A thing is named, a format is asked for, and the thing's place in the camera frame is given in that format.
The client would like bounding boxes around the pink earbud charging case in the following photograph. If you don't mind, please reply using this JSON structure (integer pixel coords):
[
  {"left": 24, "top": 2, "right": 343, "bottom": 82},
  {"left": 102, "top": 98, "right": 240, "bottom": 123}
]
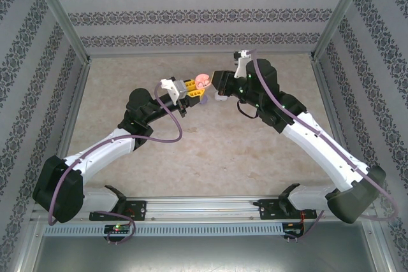
[{"left": 194, "top": 73, "right": 213, "bottom": 90}]

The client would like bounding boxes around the left small circuit board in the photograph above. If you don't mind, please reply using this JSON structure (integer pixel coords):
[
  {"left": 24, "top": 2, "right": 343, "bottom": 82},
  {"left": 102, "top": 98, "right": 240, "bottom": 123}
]
[{"left": 104, "top": 224, "right": 132, "bottom": 234}]

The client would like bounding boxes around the small circuit board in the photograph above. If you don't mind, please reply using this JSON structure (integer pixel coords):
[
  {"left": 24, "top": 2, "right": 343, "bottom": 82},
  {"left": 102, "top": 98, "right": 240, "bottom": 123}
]
[
  {"left": 104, "top": 224, "right": 132, "bottom": 234},
  {"left": 283, "top": 227, "right": 304, "bottom": 238}
]

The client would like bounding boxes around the right small circuit board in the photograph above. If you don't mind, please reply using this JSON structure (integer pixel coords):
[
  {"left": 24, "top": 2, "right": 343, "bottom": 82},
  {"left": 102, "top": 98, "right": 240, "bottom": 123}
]
[{"left": 283, "top": 227, "right": 304, "bottom": 238}]

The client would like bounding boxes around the grey metal sheet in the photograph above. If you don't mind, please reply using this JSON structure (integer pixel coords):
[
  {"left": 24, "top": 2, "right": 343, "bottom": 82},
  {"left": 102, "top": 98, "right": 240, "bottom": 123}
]
[{"left": 31, "top": 235, "right": 383, "bottom": 272}]

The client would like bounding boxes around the right gripper thin black cable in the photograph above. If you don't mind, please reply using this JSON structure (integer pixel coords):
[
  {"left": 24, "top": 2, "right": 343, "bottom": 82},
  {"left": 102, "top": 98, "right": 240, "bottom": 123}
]
[{"left": 237, "top": 99, "right": 258, "bottom": 119}]

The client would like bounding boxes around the aluminium frame rail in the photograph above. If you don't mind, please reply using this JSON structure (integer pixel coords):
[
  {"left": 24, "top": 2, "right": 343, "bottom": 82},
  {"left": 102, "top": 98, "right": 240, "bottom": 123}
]
[
  {"left": 309, "top": 55, "right": 366, "bottom": 196},
  {"left": 44, "top": 60, "right": 93, "bottom": 199}
]

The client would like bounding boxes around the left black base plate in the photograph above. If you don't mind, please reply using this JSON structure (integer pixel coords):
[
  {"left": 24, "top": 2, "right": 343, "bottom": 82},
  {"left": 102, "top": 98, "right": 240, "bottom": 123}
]
[{"left": 89, "top": 200, "right": 148, "bottom": 222}]

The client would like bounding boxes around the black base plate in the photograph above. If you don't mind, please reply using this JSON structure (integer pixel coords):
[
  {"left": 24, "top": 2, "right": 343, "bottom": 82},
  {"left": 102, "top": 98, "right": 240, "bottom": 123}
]
[
  {"left": 258, "top": 198, "right": 319, "bottom": 221},
  {"left": 89, "top": 200, "right": 148, "bottom": 222}
]

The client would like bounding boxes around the aluminium frame post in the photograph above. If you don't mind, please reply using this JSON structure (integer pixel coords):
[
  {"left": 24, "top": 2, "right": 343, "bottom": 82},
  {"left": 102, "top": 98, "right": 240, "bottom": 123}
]
[
  {"left": 309, "top": 0, "right": 372, "bottom": 62},
  {"left": 30, "top": 0, "right": 93, "bottom": 62}
]

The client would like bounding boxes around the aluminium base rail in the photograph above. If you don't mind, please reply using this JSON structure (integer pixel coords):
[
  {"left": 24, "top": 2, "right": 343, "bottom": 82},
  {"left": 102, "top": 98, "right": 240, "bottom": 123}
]
[{"left": 31, "top": 197, "right": 374, "bottom": 222}]

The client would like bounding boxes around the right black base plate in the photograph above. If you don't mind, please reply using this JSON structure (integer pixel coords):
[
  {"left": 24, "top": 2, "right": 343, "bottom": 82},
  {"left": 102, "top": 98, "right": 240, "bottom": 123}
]
[{"left": 258, "top": 198, "right": 319, "bottom": 221}]

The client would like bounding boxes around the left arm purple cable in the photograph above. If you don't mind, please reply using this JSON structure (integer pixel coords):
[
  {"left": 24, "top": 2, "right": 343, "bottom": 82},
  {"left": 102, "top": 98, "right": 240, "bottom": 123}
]
[{"left": 47, "top": 82, "right": 184, "bottom": 247}]

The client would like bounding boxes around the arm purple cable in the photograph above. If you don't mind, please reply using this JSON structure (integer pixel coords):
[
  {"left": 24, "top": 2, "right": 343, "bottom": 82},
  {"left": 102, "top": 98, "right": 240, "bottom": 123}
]
[
  {"left": 47, "top": 82, "right": 184, "bottom": 247},
  {"left": 250, "top": 48, "right": 399, "bottom": 243}
]

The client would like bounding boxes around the grey slotted cable duct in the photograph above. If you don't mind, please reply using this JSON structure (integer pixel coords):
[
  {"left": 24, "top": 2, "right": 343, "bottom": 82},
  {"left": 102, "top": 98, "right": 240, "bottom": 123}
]
[{"left": 43, "top": 222, "right": 284, "bottom": 236}]

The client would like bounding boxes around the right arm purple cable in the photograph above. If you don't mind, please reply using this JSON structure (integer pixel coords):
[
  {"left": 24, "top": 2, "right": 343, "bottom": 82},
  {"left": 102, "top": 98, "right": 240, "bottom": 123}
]
[{"left": 250, "top": 48, "right": 399, "bottom": 243}]

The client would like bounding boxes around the aluminium frame leg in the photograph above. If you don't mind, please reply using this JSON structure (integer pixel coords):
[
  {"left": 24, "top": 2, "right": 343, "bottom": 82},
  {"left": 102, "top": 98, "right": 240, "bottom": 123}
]
[
  {"left": 8, "top": 219, "right": 45, "bottom": 272},
  {"left": 363, "top": 220, "right": 395, "bottom": 272}
]

